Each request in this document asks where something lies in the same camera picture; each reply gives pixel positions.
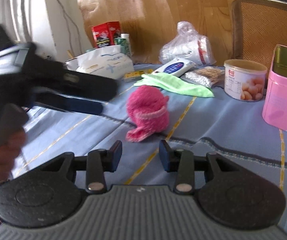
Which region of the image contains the pink knitted sock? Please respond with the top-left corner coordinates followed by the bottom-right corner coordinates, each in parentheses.
top-left (126, 85), bottom-right (170, 142)

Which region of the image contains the yellow small packet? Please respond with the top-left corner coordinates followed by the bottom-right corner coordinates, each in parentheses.
top-left (123, 69), bottom-right (153, 82)

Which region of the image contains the bag of cotton swabs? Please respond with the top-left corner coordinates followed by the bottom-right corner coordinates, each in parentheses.
top-left (181, 66), bottom-right (225, 88)

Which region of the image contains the white blue wipes packet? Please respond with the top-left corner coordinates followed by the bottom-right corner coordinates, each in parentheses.
top-left (153, 57), bottom-right (196, 77)

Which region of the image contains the person's left hand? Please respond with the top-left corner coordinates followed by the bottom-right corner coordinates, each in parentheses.
top-left (0, 129), bottom-right (26, 182)

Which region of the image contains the blue striped tablecloth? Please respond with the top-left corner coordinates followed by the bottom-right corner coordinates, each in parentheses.
top-left (12, 83), bottom-right (287, 232)

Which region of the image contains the white tissue pack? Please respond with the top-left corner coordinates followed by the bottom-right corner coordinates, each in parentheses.
top-left (65, 45), bottom-right (134, 80)

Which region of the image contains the red snack box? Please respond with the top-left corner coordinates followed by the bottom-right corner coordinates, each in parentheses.
top-left (91, 21), bottom-right (121, 48)

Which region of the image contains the round food can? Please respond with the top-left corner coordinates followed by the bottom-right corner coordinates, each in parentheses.
top-left (224, 59), bottom-right (268, 101)

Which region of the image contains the green white tube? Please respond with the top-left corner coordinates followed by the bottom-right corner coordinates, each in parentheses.
top-left (114, 33), bottom-right (132, 58)

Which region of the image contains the plastic bag of paper cups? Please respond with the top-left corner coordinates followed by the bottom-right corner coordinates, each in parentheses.
top-left (159, 21), bottom-right (216, 66)

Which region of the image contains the pink metal tin box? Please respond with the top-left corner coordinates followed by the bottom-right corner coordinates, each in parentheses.
top-left (262, 45), bottom-right (287, 132)

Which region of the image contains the brown woven chair cushion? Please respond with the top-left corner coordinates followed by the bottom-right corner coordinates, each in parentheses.
top-left (230, 0), bottom-right (287, 68)

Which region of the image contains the black wall cable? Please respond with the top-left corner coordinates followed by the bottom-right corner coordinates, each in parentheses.
top-left (48, 0), bottom-right (83, 53)

